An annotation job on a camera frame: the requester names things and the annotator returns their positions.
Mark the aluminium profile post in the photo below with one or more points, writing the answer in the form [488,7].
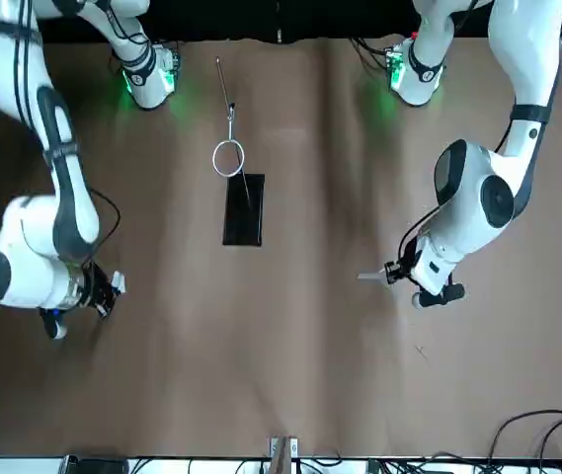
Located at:
[274,447]

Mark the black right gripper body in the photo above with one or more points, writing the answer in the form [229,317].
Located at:
[94,289]

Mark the small dark thread scrap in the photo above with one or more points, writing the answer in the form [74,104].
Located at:
[421,351]

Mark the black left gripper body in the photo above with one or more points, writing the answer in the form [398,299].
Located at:
[405,269]

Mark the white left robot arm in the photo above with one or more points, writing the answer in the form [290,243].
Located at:
[463,212]

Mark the black base metal rod stand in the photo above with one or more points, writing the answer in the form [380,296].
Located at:
[243,217]

